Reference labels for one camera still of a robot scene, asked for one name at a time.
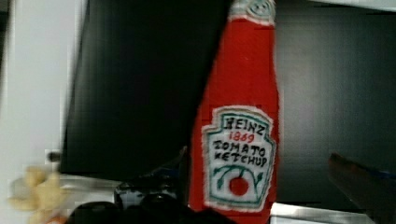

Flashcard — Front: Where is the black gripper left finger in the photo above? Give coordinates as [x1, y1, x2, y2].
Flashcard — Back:
[66, 148, 236, 224]

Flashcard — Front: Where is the red knitted ketchup bottle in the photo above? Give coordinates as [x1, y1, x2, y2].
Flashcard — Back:
[189, 0, 279, 224]

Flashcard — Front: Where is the silver toaster oven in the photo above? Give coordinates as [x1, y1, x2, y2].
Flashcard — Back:
[0, 0, 396, 224]

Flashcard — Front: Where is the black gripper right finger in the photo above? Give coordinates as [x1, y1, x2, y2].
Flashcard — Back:
[328, 153, 395, 224]

